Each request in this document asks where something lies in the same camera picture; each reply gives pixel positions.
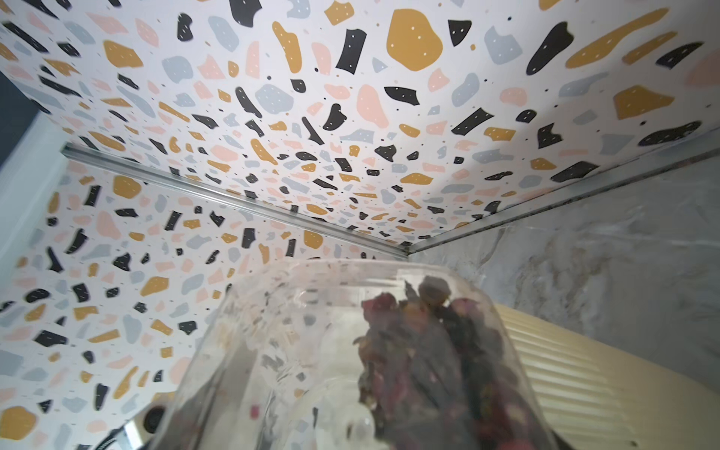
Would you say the cream ribbed trash bin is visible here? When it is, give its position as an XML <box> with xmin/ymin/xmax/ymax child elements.
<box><xmin>496</xmin><ymin>306</ymin><xmax>719</xmax><ymax>449</ymax></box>

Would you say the black lid brown jar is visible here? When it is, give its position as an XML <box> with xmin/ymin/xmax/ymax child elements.
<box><xmin>150</xmin><ymin>260</ymin><xmax>557</xmax><ymax>449</ymax></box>

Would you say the aluminium corner post left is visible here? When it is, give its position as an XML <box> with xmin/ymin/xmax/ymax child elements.
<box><xmin>61</xmin><ymin>144</ymin><xmax>408</xmax><ymax>261</ymax></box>

